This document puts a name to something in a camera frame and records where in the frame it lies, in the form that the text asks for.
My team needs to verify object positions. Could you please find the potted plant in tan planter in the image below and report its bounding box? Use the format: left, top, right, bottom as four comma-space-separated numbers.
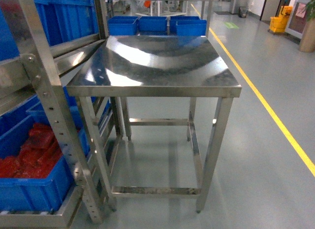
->
299, 0, 315, 53

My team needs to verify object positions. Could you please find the small stainless steel table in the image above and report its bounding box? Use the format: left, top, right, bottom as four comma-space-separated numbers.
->
67, 35, 242, 212

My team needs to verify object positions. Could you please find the blue bin with red parts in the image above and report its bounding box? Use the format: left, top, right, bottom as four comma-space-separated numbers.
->
0, 108, 92, 214

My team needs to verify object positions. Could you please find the yellow mop bucket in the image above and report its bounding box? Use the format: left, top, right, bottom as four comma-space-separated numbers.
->
268, 6, 293, 33

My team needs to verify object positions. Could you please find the stainless steel shelf rack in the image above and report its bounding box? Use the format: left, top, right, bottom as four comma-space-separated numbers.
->
0, 0, 115, 229

